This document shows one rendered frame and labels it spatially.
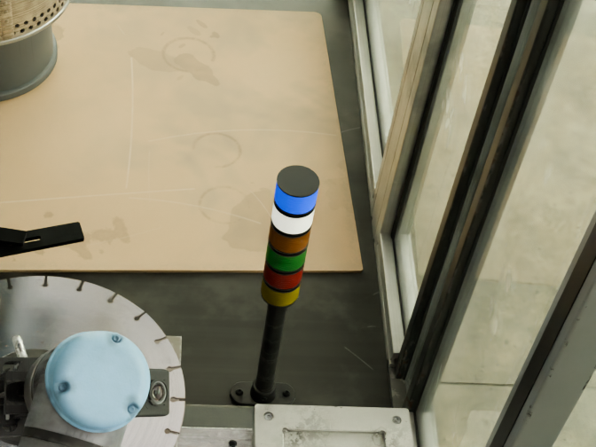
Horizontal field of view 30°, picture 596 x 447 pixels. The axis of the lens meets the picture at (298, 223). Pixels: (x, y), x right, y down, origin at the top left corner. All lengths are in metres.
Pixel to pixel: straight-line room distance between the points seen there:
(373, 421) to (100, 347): 0.53
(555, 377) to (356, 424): 0.50
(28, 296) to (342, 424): 0.39
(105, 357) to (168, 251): 0.78
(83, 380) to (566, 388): 0.35
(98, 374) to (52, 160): 0.93
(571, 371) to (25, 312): 0.69
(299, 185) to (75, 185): 0.61
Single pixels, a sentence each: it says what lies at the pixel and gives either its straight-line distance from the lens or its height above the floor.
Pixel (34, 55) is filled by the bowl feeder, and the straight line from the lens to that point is 1.81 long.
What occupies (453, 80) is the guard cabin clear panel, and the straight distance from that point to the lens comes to 1.33.
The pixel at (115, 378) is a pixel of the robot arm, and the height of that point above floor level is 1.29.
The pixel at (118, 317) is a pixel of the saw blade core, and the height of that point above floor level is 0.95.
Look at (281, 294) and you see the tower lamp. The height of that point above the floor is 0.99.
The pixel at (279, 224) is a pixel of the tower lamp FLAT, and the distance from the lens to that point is 1.18.
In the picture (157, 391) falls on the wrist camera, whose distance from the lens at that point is 1.07.
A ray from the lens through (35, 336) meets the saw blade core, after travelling 1.28.
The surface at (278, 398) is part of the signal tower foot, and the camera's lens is 1.47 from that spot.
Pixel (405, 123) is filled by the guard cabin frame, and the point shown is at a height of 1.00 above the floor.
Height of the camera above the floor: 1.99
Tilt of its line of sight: 48 degrees down
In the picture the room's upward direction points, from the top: 10 degrees clockwise
